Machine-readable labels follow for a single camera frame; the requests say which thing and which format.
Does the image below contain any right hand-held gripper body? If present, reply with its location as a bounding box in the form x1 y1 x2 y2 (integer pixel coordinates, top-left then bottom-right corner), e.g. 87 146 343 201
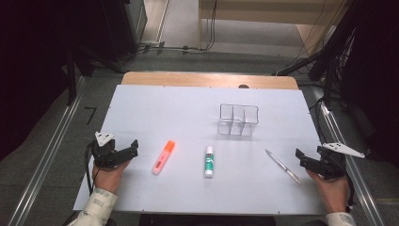
313 141 366 181

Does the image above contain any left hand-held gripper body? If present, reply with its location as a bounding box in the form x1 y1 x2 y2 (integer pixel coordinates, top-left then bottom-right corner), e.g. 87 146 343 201
90 131 132 170

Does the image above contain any silver pen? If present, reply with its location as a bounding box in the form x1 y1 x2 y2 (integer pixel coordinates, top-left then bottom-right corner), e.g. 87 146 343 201
264 149 302 186

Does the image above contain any orange highlighter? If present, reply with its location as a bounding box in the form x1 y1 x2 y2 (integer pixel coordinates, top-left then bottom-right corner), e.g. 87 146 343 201
152 139 176 176

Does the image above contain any clear plastic pen organizer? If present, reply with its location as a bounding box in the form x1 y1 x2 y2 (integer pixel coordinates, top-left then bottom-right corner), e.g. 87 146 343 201
216 103 260 137

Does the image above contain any white green glue stick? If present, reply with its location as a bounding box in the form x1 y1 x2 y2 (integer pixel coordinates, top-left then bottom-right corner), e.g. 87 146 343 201
204 145 215 179

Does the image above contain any person's left hand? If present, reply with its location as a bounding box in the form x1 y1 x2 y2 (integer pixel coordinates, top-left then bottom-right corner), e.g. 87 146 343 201
92 158 133 196

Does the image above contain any person's right hand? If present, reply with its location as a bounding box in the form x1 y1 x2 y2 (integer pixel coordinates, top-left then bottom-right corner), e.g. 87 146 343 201
306 169 351 215

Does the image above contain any white table board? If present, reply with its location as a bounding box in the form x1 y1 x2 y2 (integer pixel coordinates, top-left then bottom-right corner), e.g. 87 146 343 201
72 84 347 217

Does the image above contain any wooden table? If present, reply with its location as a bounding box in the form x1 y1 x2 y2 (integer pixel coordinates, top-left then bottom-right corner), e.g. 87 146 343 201
120 71 299 90

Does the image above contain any black metal stand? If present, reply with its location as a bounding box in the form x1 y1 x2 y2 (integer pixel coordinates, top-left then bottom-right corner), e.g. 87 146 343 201
64 46 123 106

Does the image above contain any dark curtain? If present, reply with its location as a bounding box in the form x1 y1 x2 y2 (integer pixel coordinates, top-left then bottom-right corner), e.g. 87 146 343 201
340 0 399 169
0 0 107 161

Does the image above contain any black cabinet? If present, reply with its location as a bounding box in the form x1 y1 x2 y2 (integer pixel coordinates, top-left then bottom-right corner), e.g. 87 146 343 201
100 0 149 62

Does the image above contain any metal floor rail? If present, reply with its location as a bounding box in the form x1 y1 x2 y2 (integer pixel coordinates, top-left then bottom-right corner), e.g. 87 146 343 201
8 76 87 226
310 86 388 226

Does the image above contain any left hand-held gripper cable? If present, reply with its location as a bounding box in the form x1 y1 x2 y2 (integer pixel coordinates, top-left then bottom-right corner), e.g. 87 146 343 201
84 140 102 196

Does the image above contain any hand-held gripper cable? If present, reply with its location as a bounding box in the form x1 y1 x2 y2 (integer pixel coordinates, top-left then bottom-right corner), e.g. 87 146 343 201
84 140 102 196
343 173 357 212

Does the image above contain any right hand-held gripper cable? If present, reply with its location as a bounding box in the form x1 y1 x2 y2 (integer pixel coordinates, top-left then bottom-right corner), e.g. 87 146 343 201
343 173 357 212

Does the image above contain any bundle of black cables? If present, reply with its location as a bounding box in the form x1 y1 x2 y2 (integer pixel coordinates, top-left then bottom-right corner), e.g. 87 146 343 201
272 0 359 109

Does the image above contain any floor cable with plugs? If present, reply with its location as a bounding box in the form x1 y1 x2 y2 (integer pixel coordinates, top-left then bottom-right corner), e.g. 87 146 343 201
137 40 201 55

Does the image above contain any hanging black cable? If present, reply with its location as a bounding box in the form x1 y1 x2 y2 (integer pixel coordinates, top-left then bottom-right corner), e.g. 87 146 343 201
200 0 218 52

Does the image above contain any light wooden furniture frame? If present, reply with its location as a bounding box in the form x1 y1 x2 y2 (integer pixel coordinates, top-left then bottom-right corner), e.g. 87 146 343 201
197 0 349 51

